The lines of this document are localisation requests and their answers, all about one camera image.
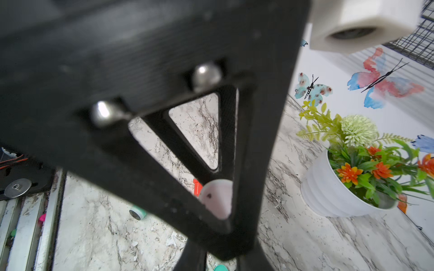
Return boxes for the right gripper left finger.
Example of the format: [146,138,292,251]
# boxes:
[173,239,208,271]

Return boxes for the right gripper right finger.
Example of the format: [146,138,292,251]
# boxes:
[236,242,273,271]

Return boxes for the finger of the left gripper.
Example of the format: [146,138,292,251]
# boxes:
[55,85,288,260]

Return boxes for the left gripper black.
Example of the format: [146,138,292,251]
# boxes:
[1,1,310,168]

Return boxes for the red stamp white base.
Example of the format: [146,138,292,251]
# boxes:
[194,179,233,220]

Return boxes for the green cap on edge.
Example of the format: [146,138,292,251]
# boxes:
[213,264,229,271]

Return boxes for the green stamp lying apart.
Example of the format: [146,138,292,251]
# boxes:
[129,206,147,221]

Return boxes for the white pot with flowers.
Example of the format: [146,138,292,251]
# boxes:
[298,102,434,217]

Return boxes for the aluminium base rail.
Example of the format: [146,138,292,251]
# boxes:
[1,147,66,271]

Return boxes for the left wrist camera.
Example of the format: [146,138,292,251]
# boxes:
[309,0,424,54]

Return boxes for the black wire wall basket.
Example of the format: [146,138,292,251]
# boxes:
[384,1,434,69]

